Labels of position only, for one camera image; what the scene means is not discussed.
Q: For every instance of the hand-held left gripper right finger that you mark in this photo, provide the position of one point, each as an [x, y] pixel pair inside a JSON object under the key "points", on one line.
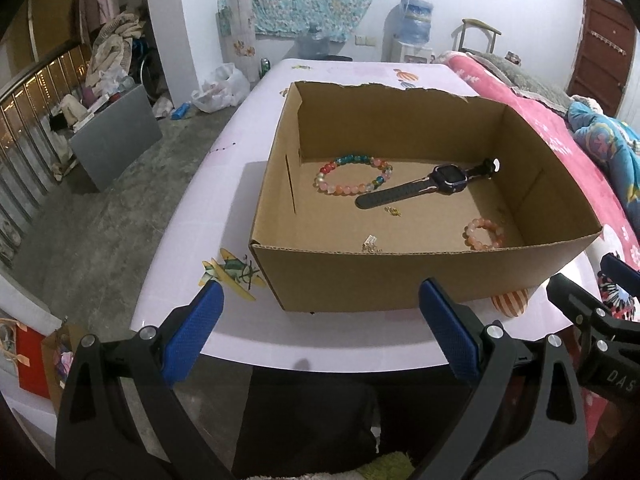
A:
{"points": [[450, 330]]}

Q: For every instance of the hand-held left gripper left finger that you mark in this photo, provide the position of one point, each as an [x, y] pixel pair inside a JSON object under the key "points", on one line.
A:
{"points": [[192, 330]]}

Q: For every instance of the fluffy green white rug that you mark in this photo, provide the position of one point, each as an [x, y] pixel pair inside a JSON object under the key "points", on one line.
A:
{"points": [[380, 467]]}

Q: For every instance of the white plastic bag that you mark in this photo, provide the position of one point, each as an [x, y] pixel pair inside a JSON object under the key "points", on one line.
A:
{"points": [[222, 90]]}

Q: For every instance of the pile of clothes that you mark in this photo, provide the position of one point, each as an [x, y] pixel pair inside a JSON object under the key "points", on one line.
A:
{"points": [[112, 50]]}

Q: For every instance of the red box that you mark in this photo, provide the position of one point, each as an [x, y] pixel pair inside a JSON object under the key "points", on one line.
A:
{"points": [[32, 365]]}

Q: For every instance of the blue patterned blanket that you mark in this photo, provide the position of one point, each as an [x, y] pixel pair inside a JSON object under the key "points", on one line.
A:
{"points": [[605, 140]]}

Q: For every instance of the white water dispenser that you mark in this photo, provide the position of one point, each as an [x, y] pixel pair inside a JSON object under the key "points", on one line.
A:
{"points": [[410, 54]]}

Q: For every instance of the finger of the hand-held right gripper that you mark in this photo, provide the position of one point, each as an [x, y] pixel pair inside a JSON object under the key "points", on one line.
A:
{"points": [[565, 290], [617, 267]]}

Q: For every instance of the silver rectangular charm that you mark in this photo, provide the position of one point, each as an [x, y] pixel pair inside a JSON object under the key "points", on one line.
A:
{"points": [[370, 239]]}

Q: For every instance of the brown wooden door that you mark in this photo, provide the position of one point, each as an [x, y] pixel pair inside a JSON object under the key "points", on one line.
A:
{"points": [[605, 55]]}

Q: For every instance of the small gold charm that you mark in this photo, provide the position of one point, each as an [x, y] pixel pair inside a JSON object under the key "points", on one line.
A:
{"points": [[394, 210]]}

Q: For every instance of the pink floral bed blanket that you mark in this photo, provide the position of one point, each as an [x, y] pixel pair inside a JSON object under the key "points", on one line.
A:
{"points": [[560, 135]]}

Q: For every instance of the small brown cardboard box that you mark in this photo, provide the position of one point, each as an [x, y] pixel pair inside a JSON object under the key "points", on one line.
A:
{"points": [[60, 360]]}

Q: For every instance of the metal railing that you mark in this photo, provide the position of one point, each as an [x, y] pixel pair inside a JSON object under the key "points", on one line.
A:
{"points": [[30, 125]]}

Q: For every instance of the grey blanket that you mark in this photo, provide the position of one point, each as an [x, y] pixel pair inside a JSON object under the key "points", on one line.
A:
{"points": [[525, 80]]}

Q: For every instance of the spoked wheel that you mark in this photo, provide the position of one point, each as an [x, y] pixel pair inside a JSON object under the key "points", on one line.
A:
{"points": [[147, 70]]}

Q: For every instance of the white sheet with flower stickers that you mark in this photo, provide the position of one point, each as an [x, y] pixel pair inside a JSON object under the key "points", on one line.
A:
{"points": [[237, 35]]}

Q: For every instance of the dark grey wristwatch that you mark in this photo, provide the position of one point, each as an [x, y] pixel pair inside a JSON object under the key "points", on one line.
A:
{"points": [[447, 177]]}

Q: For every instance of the grey board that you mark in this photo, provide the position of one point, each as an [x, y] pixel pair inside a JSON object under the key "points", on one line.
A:
{"points": [[115, 135]]}

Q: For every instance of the green can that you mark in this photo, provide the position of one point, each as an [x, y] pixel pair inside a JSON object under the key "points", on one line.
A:
{"points": [[265, 67]]}

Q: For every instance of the dark trousers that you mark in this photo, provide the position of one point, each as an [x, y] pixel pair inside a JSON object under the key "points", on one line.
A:
{"points": [[305, 420]]}

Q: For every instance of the blue water dispenser bottle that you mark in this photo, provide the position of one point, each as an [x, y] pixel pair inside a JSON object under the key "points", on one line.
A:
{"points": [[416, 20]]}

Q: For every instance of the wooden chair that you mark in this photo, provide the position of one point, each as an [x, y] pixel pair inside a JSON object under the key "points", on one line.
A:
{"points": [[480, 27]]}

